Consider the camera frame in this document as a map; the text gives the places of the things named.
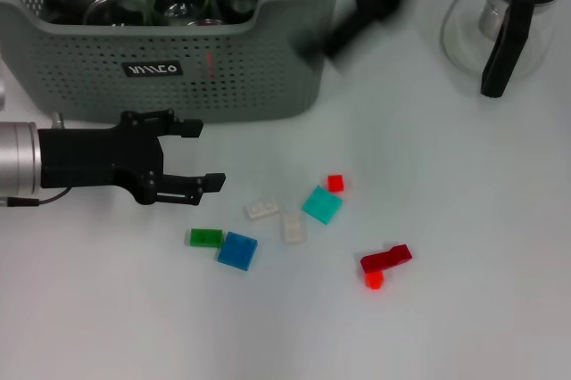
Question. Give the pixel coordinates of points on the grey-green perforated storage bin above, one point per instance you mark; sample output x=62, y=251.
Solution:
x=245, y=76

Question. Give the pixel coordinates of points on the small red square brick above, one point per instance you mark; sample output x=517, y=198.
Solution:
x=336, y=183

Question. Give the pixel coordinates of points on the teal square plate brick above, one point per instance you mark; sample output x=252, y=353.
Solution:
x=322, y=205

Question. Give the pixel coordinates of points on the small orange-red stud brick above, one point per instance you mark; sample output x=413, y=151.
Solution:
x=374, y=281

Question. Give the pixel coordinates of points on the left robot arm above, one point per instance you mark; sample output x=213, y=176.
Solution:
x=20, y=159

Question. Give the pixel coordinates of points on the blue square plate brick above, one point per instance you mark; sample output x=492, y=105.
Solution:
x=237, y=250

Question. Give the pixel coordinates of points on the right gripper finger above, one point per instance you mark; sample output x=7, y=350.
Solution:
x=312, y=45

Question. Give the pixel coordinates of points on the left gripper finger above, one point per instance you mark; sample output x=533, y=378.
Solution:
x=192, y=128
x=214, y=181

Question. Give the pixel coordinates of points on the white two-stud brick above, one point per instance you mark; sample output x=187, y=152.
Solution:
x=293, y=228
x=262, y=209

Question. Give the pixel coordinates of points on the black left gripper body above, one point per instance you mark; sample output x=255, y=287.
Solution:
x=98, y=157

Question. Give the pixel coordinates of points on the dark red long brick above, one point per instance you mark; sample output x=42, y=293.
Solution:
x=386, y=259

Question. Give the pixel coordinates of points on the green flat brick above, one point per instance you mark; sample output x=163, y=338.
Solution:
x=205, y=237

